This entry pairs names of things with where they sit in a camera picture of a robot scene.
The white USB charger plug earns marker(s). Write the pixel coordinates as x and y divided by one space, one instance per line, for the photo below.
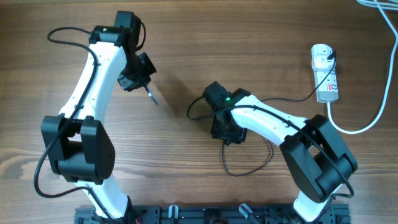
321 63

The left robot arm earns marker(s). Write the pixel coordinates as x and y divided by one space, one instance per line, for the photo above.
76 142

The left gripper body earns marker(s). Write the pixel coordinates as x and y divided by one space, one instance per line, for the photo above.
137 73

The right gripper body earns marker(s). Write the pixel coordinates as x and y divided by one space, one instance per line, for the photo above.
230 132

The white power strip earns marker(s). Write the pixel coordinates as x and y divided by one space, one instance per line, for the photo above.
326 87

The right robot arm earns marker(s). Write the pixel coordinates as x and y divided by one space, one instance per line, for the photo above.
317 157

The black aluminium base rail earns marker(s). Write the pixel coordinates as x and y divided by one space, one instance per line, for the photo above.
276 213

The Galaxy S25 smartphone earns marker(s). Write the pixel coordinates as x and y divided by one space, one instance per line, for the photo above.
150 94

